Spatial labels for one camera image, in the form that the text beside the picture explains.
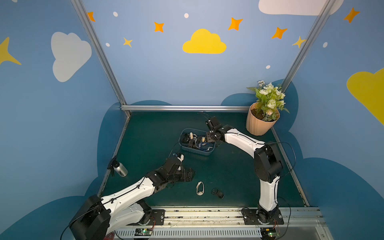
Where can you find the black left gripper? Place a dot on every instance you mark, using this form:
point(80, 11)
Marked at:
point(182, 173)

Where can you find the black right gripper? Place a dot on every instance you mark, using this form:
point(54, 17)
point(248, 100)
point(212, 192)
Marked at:
point(208, 136)

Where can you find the white strap chain watch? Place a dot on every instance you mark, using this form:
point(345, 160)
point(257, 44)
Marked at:
point(200, 188)

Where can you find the small black watch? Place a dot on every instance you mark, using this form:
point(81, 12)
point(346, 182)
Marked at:
point(218, 193)

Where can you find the black rugged digital watch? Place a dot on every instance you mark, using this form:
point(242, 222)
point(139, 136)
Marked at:
point(185, 138)

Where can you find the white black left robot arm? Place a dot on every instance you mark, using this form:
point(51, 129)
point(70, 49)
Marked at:
point(99, 216)

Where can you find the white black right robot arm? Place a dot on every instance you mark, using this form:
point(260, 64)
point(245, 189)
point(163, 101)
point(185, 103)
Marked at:
point(268, 165)

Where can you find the blue plastic storage box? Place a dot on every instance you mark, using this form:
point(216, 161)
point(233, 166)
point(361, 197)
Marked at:
point(193, 146)

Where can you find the terracotta pot with flowers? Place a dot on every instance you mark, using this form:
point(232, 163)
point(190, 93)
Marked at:
point(264, 113)

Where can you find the silver black water bottle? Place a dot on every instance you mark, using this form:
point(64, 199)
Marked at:
point(117, 167)

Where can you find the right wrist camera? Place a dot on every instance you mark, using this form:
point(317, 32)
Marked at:
point(211, 124)

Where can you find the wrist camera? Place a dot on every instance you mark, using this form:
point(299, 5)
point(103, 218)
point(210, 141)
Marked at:
point(211, 124)
point(181, 158)

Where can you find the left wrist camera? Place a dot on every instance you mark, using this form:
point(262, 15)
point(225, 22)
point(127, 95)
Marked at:
point(181, 158)

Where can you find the aluminium rail front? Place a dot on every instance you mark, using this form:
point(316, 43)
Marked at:
point(227, 222)

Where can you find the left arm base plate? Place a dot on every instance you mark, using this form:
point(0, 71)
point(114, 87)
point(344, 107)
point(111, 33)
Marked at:
point(155, 217)

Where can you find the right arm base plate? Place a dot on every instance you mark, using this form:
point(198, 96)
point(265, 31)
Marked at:
point(262, 217)

